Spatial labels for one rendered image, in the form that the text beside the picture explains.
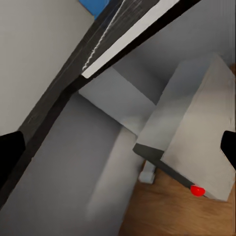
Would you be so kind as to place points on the desk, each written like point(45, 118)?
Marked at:
point(106, 89)

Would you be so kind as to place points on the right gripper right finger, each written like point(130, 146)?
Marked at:
point(228, 145)

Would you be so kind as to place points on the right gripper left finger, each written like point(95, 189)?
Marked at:
point(12, 146)

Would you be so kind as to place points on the desktop computer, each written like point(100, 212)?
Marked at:
point(183, 135)

